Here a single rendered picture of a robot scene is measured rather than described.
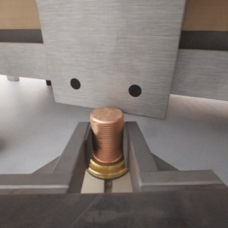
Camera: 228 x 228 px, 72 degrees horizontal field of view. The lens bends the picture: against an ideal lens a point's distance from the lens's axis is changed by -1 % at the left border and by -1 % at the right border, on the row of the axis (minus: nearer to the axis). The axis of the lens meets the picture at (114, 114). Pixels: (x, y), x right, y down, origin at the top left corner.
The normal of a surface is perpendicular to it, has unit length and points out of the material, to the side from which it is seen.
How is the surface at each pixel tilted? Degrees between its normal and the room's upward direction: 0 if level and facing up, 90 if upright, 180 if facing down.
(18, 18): 90
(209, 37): 90
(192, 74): 90
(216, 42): 90
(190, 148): 180
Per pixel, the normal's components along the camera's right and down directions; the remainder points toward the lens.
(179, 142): 0.00, -0.87
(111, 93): -0.32, 0.47
